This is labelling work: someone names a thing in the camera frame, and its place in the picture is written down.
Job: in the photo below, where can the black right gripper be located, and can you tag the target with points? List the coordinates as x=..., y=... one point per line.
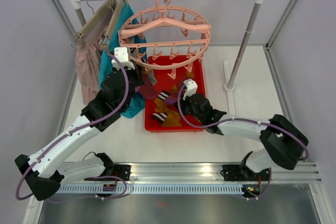
x=182, y=102

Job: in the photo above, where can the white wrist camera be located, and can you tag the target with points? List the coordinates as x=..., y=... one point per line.
x=191, y=88
x=124, y=57

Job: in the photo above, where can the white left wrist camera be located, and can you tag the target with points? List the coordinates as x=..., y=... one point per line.
x=124, y=57

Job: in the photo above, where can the beige clip hanger right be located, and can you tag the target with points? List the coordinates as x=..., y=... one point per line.
x=112, y=24

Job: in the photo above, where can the yellow brown striped sock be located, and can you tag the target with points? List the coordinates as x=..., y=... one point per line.
x=167, y=119
x=160, y=106

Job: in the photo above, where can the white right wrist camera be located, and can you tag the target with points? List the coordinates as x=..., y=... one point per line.
x=191, y=88

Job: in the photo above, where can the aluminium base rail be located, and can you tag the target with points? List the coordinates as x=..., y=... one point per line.
x=305, y=173

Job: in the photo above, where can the purple sock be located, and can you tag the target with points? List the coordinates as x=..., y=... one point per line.
x=147, y=90
x=172, y=99

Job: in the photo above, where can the teal shirt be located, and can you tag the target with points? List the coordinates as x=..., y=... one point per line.
x=137, y=102

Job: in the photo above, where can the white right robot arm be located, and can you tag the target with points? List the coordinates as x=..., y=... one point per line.
x=283, y=144

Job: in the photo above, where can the pink round clip hanger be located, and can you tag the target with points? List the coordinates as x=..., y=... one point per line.
x=166, y=37

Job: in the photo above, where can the beige clip hanger left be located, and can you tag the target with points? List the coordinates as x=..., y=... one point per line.
x=94, y=24

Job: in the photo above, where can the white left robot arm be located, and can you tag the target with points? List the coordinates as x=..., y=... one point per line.
x=46, y=170

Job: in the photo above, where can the white slotted cable duct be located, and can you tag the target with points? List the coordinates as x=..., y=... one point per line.
x=175, y=189

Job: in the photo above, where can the red plastic bin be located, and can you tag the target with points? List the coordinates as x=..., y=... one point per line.
x=165, y=82

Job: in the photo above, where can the beige clip hanger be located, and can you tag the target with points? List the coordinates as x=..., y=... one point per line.
x=94, y=24
x=112, y=24

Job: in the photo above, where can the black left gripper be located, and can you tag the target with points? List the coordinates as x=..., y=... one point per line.
x=137, y=74

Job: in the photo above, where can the pink skirt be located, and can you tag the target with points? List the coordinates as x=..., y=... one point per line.
x=87, y=62

